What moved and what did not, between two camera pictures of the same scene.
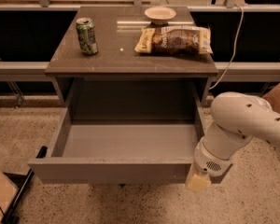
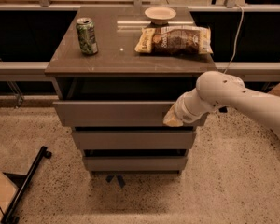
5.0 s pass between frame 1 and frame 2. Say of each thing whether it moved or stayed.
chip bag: stayed
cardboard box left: stayed
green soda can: stayed
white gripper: moved
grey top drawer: moved
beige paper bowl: stayed
